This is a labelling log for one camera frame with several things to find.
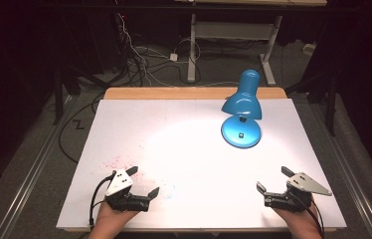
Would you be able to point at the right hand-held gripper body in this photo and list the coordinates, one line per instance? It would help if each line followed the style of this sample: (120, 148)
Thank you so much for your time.
(306, 184)

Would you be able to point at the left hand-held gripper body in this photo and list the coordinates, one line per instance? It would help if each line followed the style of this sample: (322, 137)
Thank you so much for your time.
(118, 182)

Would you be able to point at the blue desk lamp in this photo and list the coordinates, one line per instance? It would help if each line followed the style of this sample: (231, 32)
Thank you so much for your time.
(242, 131)

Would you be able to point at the person's left hand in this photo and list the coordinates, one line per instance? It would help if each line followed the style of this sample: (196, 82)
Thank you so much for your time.
(111, 217)

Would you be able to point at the person's right hand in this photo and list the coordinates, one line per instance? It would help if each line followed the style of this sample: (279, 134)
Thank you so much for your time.
(301, 220)

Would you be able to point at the white power adapter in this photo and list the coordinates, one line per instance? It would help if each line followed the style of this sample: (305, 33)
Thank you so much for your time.
(173, 57)

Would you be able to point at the small white box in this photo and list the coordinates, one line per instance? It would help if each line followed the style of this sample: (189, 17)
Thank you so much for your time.
(309, 48)

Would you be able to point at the aluminium floor rail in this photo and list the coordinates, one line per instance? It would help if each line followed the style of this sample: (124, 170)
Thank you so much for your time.
(349, 172)
(31, 172)

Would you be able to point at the white metal desk frame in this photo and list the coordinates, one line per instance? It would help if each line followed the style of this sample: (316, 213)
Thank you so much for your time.
(192, 49)

